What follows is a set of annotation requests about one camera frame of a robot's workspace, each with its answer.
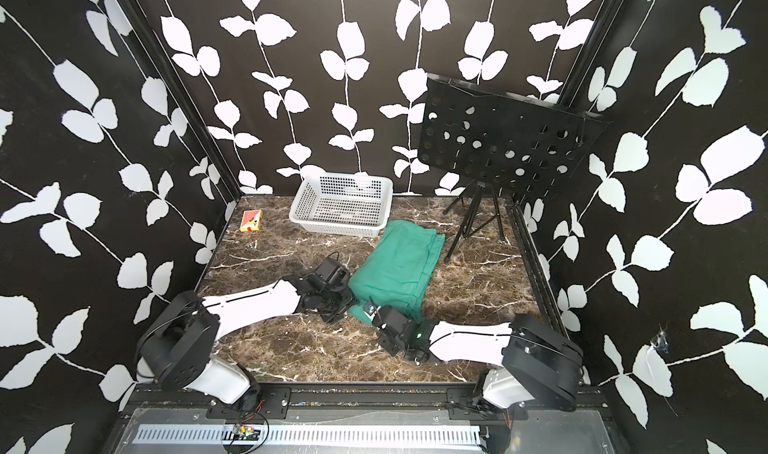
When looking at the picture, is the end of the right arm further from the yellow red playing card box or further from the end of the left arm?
the yellow red playing card box

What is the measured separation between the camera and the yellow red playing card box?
1105 millimetres

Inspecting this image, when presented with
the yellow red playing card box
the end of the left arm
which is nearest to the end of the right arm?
the end of the left arm
